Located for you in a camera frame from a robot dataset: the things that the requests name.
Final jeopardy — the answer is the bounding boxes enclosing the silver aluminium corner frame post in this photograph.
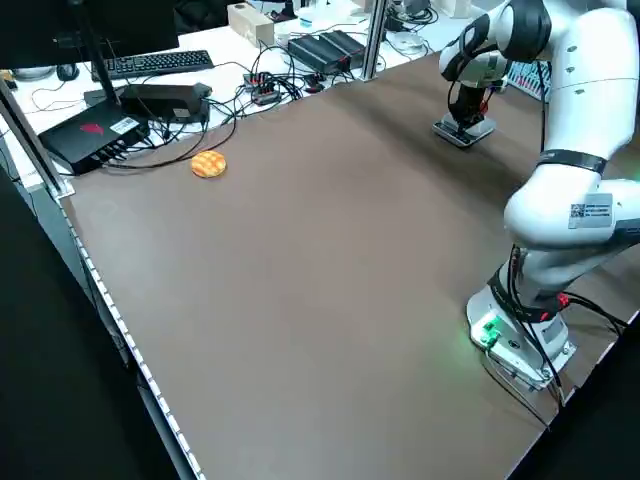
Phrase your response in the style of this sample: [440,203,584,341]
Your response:
[0,79,76,199]

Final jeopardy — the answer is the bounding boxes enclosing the black box with red logo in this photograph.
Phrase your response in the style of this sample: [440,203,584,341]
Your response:
[38,102,151,176]

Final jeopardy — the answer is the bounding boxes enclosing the light blue plastic shopping basket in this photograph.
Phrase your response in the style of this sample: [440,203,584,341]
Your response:
[504,58,555,101]

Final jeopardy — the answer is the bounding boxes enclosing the black monitor with stand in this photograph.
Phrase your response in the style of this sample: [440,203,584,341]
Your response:
[0,0,180,109]

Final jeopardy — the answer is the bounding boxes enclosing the silver digital kitchen scale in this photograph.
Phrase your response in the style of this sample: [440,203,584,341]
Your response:
[431,113,497,150]

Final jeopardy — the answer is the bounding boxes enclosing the round orange waffle-pattern bread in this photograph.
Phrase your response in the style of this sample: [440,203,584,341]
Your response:
[191,151,229,180]

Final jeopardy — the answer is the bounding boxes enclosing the black ribbed power supply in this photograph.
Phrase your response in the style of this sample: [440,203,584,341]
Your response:
[319,29,367,65]
[287,35,347,72]

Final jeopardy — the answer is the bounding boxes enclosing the light wooden box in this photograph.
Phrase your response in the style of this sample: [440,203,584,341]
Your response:
[227,2,276,49]

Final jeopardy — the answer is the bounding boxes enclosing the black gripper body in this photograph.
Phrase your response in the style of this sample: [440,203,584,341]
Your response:
[447,82,494,112]

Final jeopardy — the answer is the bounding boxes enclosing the black computer keyboard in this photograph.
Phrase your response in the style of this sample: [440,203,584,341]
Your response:
[91,49,215,83]

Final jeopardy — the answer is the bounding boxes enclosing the grey hub with red plugs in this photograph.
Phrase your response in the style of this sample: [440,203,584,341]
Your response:
[243,71,282,105]

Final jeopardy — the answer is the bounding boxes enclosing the black power brick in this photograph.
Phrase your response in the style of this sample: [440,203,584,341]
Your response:
[119,83,213,125]

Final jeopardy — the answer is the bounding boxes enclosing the long black looped cable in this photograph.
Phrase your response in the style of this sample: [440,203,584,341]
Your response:
[102,112,240,172]

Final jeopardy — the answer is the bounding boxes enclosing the white desk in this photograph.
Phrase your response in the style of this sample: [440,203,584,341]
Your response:
[0,0,501,191]

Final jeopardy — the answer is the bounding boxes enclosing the black arm base cables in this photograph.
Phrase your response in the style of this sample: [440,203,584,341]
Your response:
[479,244,631,431]

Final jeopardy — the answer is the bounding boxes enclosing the white round disc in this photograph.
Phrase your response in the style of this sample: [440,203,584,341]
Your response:
[388,32,427,55]

